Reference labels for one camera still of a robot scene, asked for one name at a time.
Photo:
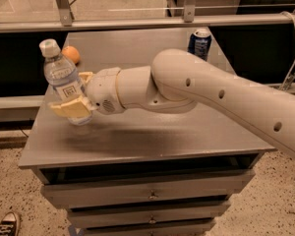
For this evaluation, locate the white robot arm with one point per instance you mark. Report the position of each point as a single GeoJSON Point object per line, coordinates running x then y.
{"type": "Point", "coordinates": [175, 82]}

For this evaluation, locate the middle grey drawer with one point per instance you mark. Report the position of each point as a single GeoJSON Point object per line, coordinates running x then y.
{"type": "Point", "coordinates": [149, 214]}

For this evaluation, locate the bottom grey drawer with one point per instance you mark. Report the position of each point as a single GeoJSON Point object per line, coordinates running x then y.
{"type": "Point", "coordinates": [171, 228]}

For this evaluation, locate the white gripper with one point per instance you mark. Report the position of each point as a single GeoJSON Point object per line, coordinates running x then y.
{"type": "Point", "coordinates": [103, 90]}

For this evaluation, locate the top grey drawer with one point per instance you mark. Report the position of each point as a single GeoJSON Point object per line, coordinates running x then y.
{"type": "Point", "coordinates": [147, 189]}

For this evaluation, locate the metal railing frame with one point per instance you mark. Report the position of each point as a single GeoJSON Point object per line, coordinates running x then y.
{"type": "Point", "coordinates": [72, 15]}

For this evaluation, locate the blue soda can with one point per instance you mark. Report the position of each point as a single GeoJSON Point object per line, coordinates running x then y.
{"type": "Point", "coordinates": [199, 43]}

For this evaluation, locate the grey drawer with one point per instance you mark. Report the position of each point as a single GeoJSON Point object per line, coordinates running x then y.
{"type": "Point", "coordinates": [147, 189]}
{"type": "Point", "coordinates": [149, 214]}
{"type": "Point", "coordinates": [171, 228]}

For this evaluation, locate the orange fruit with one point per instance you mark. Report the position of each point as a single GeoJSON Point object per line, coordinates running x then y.
{"type": "Point", "coordinates": [72, 53]}

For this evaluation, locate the clear plastic water bottle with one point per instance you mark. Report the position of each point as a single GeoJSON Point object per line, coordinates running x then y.
{"type": "Point", "coordinates": [62, 74]}

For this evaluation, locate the black and white sneaker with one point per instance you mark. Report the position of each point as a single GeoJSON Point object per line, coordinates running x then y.
{"type": "Point", "coordinates": [10, 224]}

